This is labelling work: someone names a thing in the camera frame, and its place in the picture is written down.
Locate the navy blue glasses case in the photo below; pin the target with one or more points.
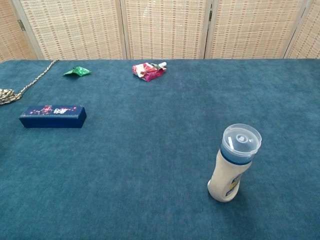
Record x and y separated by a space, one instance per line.
52 120

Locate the red spouted drink pouch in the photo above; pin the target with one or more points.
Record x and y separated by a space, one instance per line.
147 72

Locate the blue felt table cover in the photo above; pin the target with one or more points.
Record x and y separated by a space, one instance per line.
160 180

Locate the woven bamboo folding screen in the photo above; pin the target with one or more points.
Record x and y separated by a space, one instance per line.
162 30

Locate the green triangular snack packet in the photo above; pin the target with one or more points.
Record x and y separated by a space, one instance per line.
81 71

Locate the metal screen hinge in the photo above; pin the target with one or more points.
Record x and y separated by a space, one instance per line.
210 15
21 25

